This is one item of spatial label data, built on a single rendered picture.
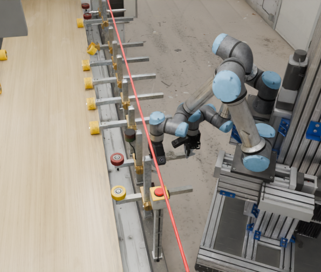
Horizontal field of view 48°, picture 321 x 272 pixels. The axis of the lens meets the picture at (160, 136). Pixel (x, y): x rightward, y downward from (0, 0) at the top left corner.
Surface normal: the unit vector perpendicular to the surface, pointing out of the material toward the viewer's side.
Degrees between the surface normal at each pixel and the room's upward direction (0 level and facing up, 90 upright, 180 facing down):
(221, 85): 83
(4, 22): 90
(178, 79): 0
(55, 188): 0
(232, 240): 0
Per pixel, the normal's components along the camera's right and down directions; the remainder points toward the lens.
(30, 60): 0.03, -0.74
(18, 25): 0.22, 0.66
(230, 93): -0.38, 0.52
